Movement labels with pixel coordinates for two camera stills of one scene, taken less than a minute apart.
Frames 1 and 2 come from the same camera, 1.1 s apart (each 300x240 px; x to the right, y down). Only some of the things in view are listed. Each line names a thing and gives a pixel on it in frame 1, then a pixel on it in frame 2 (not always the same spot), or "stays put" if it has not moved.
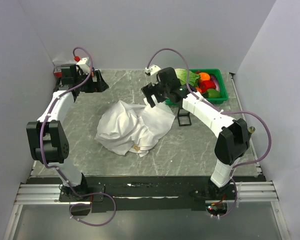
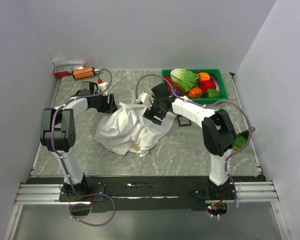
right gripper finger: x=148 y=90 → x=147 y=114
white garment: x=125 y=128 stays put
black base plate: x=145 y=194 stays put
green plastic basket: x=223 y=94 stays put
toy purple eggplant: x=213 y=78 stays put
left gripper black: x=97 y=86 → x=109 y=108
